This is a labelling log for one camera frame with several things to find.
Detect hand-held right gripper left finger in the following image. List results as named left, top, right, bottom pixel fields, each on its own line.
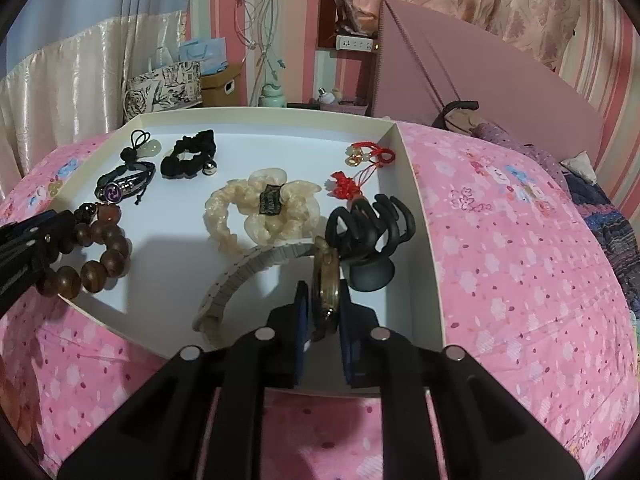
left=57, top=280, right=311, bottom=480

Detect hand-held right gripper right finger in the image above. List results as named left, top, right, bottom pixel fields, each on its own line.
left=336, top=280, right=586, bottom=480

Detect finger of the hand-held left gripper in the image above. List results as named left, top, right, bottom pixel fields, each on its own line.
left=0, top=211, right=77, bottom=262
left=0, top=255, right=57, bottom=314

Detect gold wristwatch with white strap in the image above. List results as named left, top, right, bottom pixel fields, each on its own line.
left=192, top=237, right=343, bottom=346

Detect brown wooden bead bracelet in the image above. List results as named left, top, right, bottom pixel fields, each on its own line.
left=37, top=201, right=132, bottom=301

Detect black hair claw clip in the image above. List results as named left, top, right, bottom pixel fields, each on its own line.
left=325, top=193, right=417, bottom=292

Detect black leather cord bracelet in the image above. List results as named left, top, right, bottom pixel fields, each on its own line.
left=95, top=159, right=157, bottom=207

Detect white shallow tray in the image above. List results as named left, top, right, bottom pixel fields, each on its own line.
left=50, top=106, right=447, bottom=398

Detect cream yellow scrunchie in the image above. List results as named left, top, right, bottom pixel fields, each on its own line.
left=202, top=169, right=321, bottom=256

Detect red knot charm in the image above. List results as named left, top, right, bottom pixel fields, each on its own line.
left=330, top=162, right=381, bottom=202

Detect black scrunchie with bell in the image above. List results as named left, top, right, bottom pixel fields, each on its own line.
left=160, top=130, right=219, bottom=181

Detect cream satin curtain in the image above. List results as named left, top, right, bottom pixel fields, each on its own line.
left=0, top=0, right=201, bottom=186

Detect floral print tote bag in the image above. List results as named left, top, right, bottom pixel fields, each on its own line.
left=125, top=60, right=202, bottom=121

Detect purple plastic basket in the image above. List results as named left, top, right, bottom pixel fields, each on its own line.
left=320, top=100, right=370, bottom=115

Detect mint green bottle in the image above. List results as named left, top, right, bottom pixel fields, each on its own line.
left=260, top=81, right=287, bottom=108

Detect brown cardboard box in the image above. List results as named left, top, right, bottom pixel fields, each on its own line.
left=200, top=63, right=243, bottom=108

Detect light blue paper bag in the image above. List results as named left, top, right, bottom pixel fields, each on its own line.
left=177, top=37, right=228, bottom=68

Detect purple dotted pillow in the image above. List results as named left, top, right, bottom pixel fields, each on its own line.
left=472, top=121, right=566, bottom=181

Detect dark blue patterned blanket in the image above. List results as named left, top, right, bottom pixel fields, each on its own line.
left=562, top=175, right=640, bottom=301

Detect white power strip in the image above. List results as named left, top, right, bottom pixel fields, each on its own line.
left=335, top=35, right=378, bottom=52

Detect white cloth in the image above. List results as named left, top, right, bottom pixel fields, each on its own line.
left=560, top=152, right=598, bottom=183

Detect pink padded headboard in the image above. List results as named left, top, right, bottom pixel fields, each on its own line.
left=372, top=0, right=606, bottom=161

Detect red wooden shelf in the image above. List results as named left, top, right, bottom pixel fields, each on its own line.
left=316, top=0, right=383, bottom=106

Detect jade pendant with black cord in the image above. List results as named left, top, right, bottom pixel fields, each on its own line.
left=121, top=129, right=165, bottom=163

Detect red cord bracelet gold beads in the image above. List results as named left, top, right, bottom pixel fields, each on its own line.
left=345, top=142, right=396, bottom=168

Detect tan bag with black handle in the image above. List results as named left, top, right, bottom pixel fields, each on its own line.
left=432, top=101, right=483, bottom=136

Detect white hanging cables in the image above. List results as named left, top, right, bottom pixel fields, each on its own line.
left=235, top=0, right=286, bottom=91

